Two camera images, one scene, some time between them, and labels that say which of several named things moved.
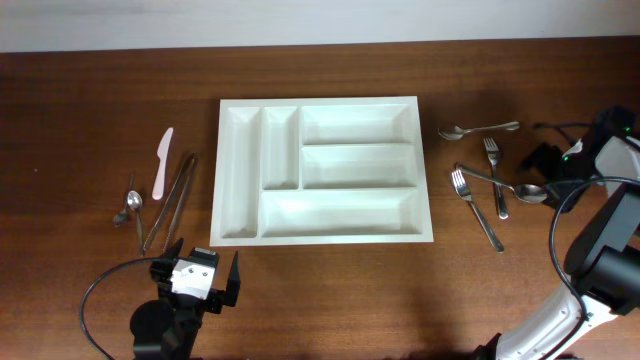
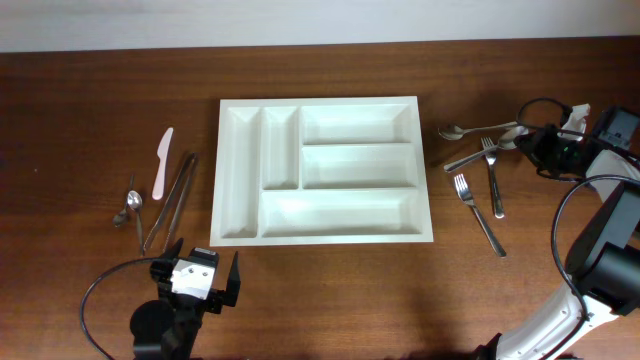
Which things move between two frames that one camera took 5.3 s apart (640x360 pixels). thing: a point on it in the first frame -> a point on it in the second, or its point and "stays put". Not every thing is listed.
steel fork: [463, 191] stays put
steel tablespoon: [526, 192] -> [508, 140]
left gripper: [212, 302] stays put
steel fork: [493, 154] stays put
